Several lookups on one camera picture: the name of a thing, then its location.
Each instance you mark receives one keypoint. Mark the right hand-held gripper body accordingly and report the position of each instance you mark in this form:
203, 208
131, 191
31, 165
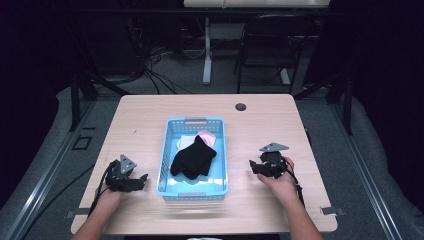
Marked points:
274, 163

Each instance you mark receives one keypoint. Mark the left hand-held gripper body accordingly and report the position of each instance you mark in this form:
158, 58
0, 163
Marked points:
117, 176

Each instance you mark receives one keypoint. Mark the light blue plastic basket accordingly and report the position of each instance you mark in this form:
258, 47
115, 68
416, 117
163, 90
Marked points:
218, 173

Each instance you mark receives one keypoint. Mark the pink sock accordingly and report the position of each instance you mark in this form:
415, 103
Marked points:
208, 136

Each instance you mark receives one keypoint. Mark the black sock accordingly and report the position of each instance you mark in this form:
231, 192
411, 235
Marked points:
193, 160

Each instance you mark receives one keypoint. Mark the white sock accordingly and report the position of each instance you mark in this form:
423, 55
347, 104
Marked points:
185, 141

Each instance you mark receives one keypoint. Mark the person's left hand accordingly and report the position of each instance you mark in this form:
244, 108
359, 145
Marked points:
109, 200

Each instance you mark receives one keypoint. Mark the person's right hand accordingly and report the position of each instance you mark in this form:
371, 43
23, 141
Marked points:
282, 186

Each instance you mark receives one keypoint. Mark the white desk foot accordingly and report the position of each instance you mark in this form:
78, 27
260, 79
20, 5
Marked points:
285, 76

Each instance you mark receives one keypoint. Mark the black metal stand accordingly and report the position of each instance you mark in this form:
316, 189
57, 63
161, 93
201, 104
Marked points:
75, 100
346, 100

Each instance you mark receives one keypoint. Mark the white desk leg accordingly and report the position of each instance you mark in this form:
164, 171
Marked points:
207, 56

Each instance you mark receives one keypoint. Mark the black folding chair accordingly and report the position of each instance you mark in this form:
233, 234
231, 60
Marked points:
253, 43

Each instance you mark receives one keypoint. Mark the white desk top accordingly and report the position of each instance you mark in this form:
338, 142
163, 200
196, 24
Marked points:
253, 3

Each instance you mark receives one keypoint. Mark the metal table bracket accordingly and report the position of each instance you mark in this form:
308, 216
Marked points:
78, 212
331, 211

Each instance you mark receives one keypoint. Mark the aluminium floor rail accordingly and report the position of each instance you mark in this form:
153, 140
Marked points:
363, 170
50, 170

